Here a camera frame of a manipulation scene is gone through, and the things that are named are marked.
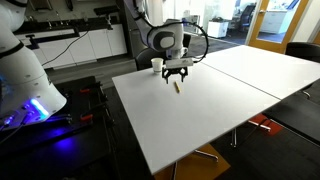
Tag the red floor plate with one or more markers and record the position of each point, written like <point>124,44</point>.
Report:
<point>265,124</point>

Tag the black office chair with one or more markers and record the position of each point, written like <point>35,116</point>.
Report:
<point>248,15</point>

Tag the white kitchen cabinets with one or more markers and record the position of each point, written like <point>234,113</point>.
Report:
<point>96,43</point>

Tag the white paper cup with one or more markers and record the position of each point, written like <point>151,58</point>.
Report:
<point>157,66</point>

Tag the white low cabinet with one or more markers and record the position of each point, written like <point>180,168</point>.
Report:
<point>218,29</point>

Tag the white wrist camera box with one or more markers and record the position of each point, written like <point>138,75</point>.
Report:
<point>180,63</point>

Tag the black chair beside white table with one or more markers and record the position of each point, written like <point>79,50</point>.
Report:
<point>303,50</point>

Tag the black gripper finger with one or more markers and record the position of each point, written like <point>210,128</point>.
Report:
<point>184,72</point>
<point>166,75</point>

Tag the black clamp bar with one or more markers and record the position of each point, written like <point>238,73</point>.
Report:
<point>32,40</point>

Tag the chrome table leg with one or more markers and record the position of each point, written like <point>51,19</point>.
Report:
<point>234,137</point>

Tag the chrome table foot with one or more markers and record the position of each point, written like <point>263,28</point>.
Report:
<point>206,155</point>

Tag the black wall fixture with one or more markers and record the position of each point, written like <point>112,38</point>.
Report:
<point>106,10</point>

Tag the black round back chair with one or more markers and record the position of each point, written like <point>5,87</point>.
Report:
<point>145,59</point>

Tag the white drawer unit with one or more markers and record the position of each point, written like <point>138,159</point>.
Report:
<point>273,21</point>

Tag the orange floor plate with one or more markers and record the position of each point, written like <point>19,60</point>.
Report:
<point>200,168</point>

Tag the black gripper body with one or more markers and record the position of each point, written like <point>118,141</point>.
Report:
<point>175,71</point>

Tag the stainless steel refrigerator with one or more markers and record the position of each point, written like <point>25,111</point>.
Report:
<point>131,41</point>

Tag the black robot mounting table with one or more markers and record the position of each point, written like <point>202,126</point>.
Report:
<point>66,153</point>

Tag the orange framed glass door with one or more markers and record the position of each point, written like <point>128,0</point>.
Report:
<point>266,45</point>

